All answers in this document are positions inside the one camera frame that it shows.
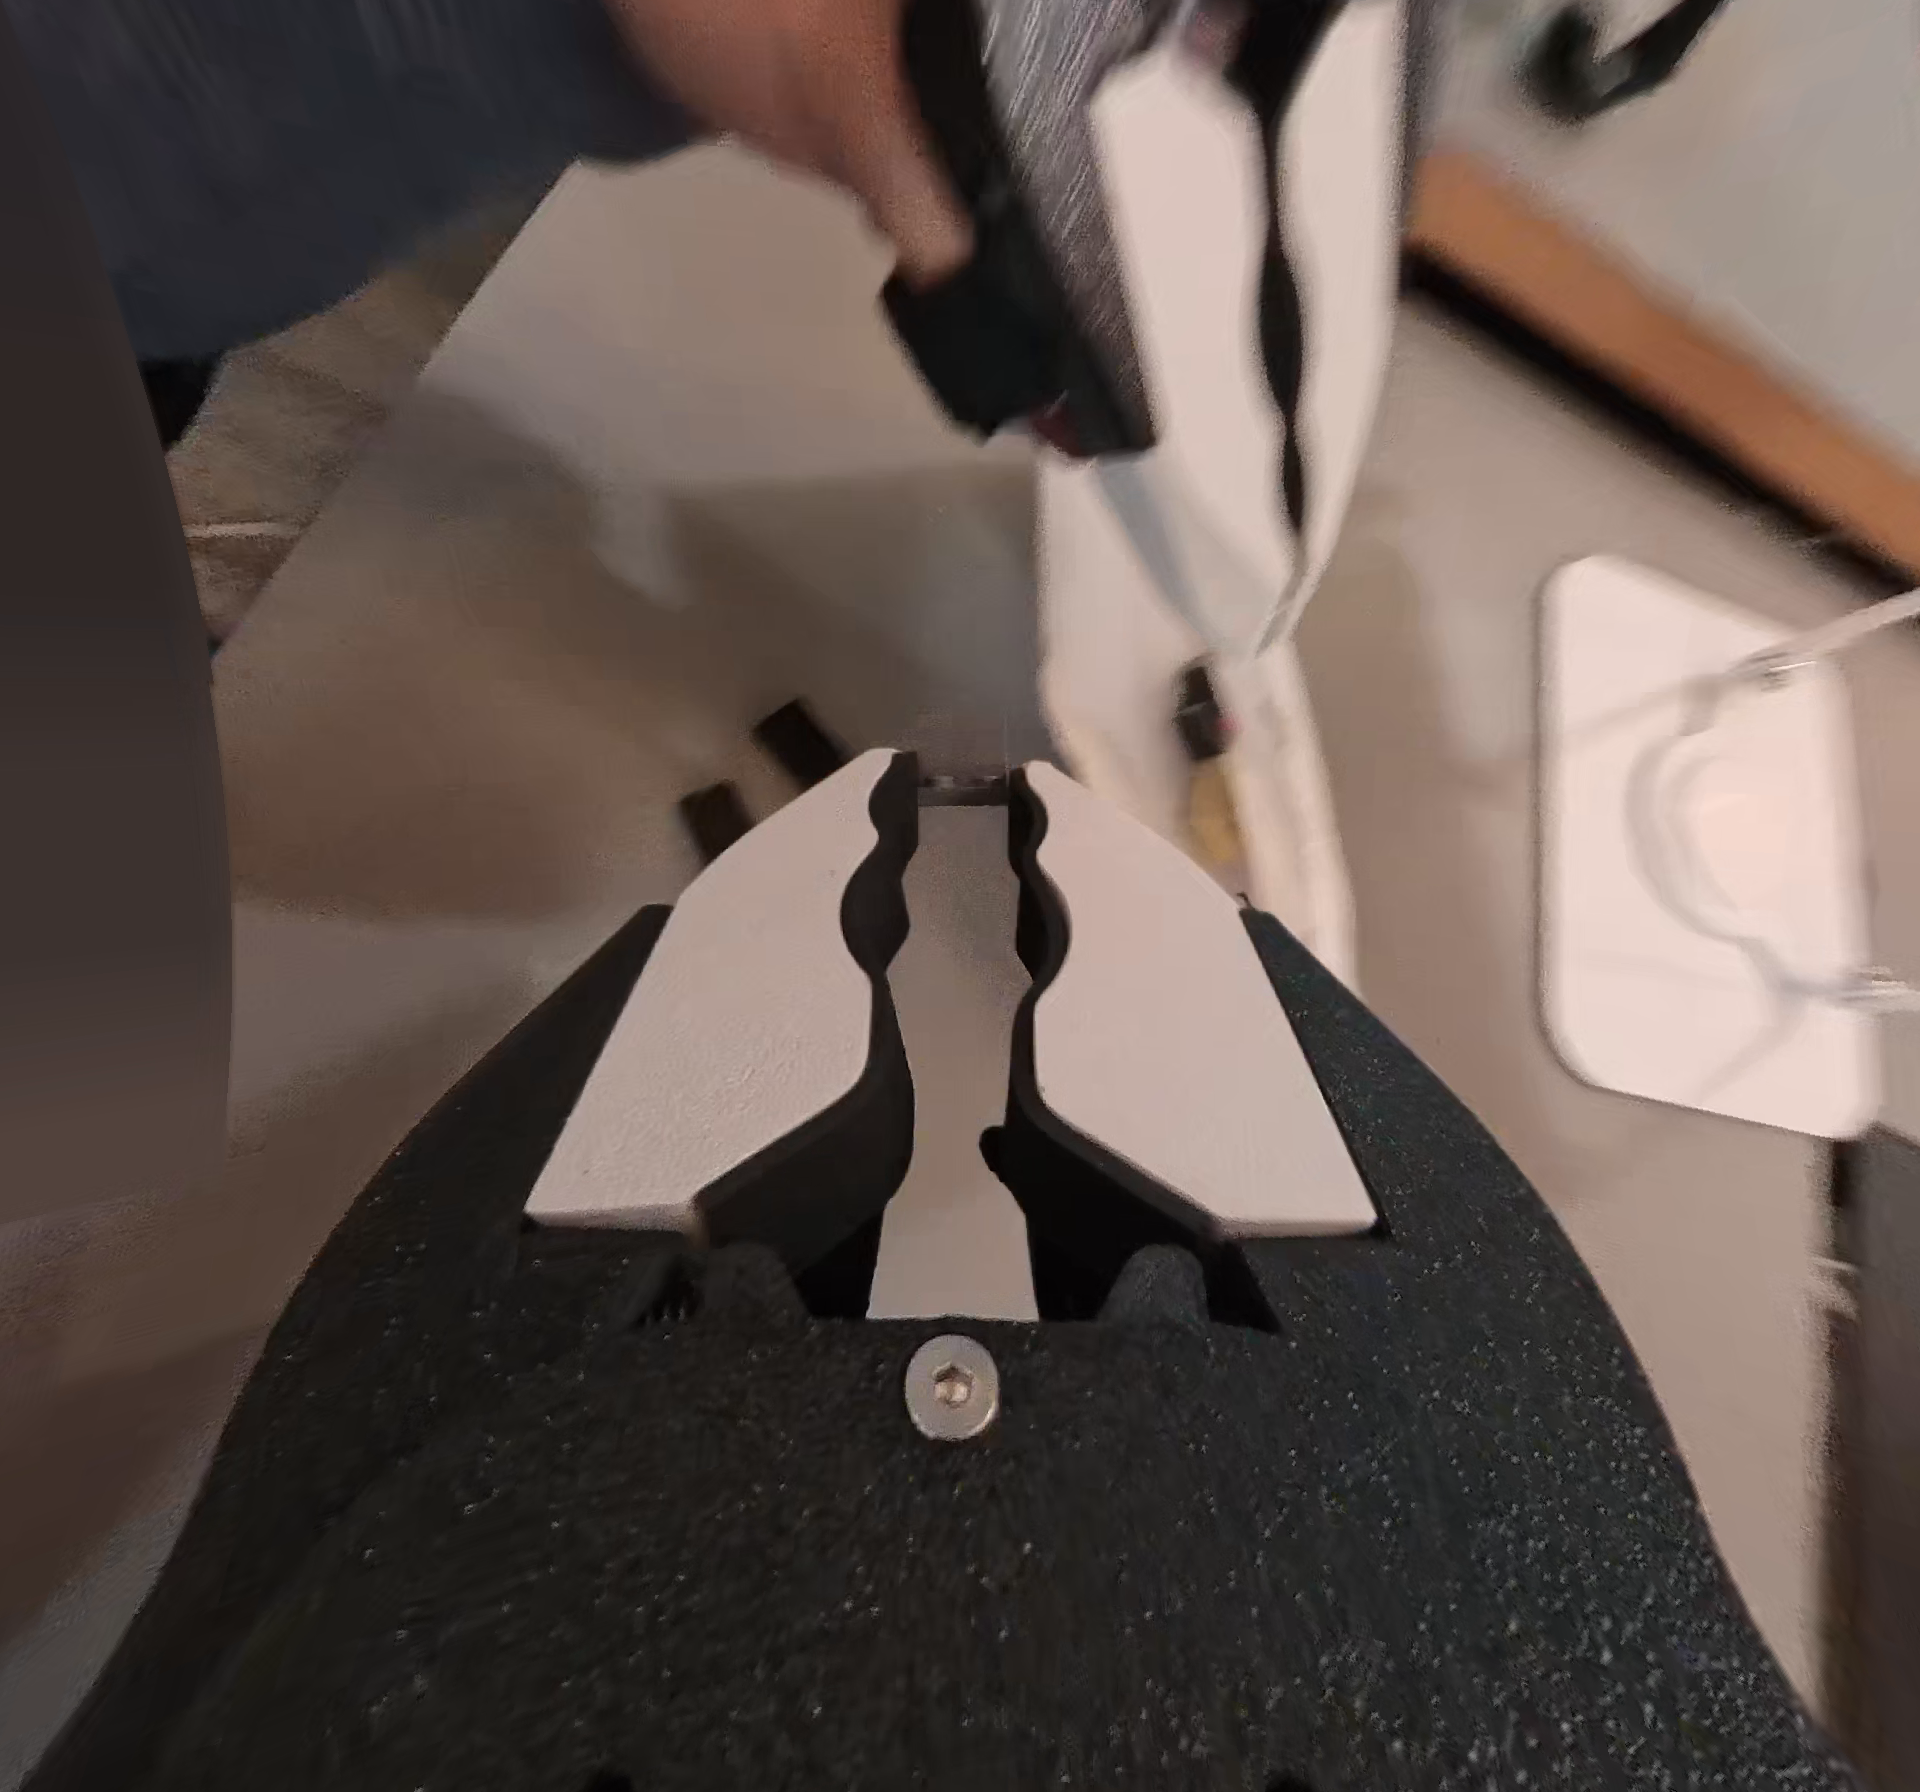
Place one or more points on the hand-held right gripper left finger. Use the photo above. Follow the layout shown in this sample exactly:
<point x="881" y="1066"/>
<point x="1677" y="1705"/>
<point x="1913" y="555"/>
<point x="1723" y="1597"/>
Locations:
<point x="722" y="1012"/>

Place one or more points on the tan woven fabric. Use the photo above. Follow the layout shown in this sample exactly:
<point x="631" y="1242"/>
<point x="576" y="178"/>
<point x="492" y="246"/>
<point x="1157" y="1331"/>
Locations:
<point x="285" y="472"/>

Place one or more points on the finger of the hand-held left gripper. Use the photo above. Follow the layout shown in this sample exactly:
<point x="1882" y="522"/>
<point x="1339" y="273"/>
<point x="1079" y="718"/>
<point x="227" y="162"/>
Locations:
<point x="1350" y="203"/>
<point x="1186" y="291"/>

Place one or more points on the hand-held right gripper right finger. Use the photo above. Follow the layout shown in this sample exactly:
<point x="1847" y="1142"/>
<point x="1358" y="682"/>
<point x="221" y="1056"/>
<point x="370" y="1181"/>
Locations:
<point x="1171" y="1044"/>

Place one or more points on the wooden baseboard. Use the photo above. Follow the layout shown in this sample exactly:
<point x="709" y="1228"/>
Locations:
<point x="1650" y="337"/>

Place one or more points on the black brick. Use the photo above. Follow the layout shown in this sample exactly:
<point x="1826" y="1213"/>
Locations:
<point x="796" y="746"/>
<point x="715" y="814"/>

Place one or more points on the person's left hand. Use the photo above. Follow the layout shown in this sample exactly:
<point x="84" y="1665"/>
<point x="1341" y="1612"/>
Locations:
<point x="781" y="22"/>

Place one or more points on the white rectangular plate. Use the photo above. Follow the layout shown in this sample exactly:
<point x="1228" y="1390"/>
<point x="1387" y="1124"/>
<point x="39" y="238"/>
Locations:
<point x="1605" y="921"/>

